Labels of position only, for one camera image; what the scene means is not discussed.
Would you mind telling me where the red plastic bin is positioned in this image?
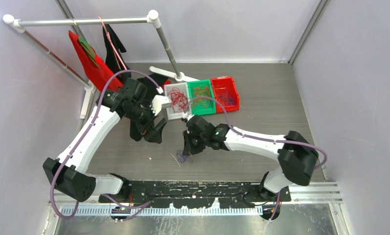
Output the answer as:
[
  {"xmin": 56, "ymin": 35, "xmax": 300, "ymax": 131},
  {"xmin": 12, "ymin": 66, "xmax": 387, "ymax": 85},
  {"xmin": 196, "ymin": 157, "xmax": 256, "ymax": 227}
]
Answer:
[{"xmin": 211, "ymin": 76, "xmax": 240, "ymax": 112}]

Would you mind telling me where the metal clothes rack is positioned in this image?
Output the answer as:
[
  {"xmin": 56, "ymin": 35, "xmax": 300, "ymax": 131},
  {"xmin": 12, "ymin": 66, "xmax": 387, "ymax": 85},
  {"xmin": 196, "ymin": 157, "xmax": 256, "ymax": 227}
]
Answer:
[{"xmin": 2, "ymin": 9, "xmax": 199, "ymax": 120}]

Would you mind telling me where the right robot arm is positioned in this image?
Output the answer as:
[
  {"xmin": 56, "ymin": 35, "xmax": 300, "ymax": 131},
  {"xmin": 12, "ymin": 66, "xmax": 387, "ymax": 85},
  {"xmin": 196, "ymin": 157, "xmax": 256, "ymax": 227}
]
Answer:
[{"xmin": 183, "ymin": 115, "xmax": 318, "ymax": 201}]

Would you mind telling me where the green plastic bin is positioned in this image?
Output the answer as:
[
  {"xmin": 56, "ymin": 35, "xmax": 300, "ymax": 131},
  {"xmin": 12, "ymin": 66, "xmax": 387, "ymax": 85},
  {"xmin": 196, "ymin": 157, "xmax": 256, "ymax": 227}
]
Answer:
[{"xmin": 187, "ymin": 79, "xmax": 216, "ymax": 116}]

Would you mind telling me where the pink hanger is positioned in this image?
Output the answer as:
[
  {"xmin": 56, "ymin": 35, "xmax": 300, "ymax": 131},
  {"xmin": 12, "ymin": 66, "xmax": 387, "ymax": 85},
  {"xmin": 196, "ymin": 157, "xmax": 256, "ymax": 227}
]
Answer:
[{"xmin": 98, "ymin": 16, "xmax": 127, "ymax": 70}]

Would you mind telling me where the aluminium rail frame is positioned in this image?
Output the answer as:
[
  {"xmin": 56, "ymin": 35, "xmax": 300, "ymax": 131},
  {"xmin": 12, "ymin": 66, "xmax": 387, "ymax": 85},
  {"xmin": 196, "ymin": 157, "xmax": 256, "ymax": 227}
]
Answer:
[{"xmin": 55, "ymin": 181, "xmax": 343, "ymax": 220}]

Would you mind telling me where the red string cable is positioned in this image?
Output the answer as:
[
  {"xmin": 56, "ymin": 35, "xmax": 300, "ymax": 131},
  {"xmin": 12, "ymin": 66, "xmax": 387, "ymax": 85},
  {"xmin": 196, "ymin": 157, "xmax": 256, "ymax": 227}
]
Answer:
[{"xmin": 167, "ymin": 85, "xmax": 191, "ymax": 114}]

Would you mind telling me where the white plastic bin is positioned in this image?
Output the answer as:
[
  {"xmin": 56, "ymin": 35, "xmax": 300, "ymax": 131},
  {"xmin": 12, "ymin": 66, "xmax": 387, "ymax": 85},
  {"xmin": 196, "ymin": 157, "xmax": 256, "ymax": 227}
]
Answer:
[{"xmin": 164, "ymin": 82, "xmax": 192, "ymax": 120}]

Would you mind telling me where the black cloth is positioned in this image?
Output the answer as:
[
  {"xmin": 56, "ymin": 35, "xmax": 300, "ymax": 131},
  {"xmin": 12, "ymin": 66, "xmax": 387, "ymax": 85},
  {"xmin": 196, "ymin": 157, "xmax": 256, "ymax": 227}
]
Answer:
[{"xmin": 101, "ymin": 24, "xmax": 168, "ymax": 143}]

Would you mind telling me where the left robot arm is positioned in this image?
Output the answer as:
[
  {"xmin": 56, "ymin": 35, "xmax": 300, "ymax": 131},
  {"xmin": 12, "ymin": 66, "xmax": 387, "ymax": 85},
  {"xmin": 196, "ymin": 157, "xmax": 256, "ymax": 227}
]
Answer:
[{"xmin": 43, "ymin": 79, "xmax": 171, "ymax": 202}]

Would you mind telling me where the orange string cable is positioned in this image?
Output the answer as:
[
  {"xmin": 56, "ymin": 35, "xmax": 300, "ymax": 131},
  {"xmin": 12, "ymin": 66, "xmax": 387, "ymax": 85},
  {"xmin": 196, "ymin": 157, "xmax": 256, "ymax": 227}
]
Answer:
[{"xmin": 190, "ymin": 85, "xmax": 214, "ymax": 110}]

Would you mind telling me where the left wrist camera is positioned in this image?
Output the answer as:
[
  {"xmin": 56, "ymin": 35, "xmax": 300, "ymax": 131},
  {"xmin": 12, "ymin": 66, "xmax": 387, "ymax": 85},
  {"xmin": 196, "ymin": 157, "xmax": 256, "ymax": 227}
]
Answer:
[{"xmin": 151, "ymin": 95, "xmax": 172, "ymax": 116}]

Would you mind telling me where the red cloth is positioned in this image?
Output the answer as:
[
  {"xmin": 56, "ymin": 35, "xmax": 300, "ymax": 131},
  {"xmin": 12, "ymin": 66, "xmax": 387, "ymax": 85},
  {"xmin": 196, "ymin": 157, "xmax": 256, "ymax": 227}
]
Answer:
[{"xmin": 68, "ymin": 30, "xmax": 114, "ymax": 92}]

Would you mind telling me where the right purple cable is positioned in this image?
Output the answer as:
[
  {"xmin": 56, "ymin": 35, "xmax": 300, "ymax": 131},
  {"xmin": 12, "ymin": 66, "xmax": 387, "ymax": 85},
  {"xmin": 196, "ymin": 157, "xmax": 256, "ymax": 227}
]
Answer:
[{"xmin": 184, "ymin": 95, "xmax": 328, "ymax": 222}]

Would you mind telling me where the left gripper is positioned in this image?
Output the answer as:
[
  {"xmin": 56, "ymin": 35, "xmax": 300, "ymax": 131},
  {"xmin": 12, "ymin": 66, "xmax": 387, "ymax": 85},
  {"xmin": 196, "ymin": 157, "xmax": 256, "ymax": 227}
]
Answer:
[{"xmin": 124, "ymin": 99, "xmax": 166, "ymax": 142}]

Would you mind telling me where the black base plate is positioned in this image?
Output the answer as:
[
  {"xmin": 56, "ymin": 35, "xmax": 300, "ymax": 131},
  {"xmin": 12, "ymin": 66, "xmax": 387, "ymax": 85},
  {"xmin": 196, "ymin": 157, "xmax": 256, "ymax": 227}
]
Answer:
[{"xmin": 112, "ymin": 181, "xmax": 291, "ymax": 209}]

